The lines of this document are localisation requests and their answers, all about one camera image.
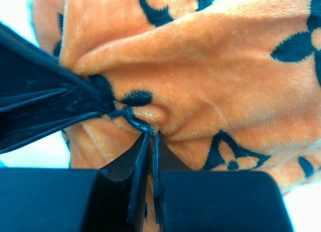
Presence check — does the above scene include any orange patterned pillowcase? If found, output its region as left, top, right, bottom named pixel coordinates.
left=32, top=0, right=321, bottom=232

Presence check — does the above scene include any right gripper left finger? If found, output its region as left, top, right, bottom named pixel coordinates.
left=1, top=134, right=150, bottom=231

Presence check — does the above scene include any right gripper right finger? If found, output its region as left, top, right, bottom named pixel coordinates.
left=152, top=134, right=293, bottom=232

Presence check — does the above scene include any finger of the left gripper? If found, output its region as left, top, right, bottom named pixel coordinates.
left=1, top=25, right=114, bottom=153

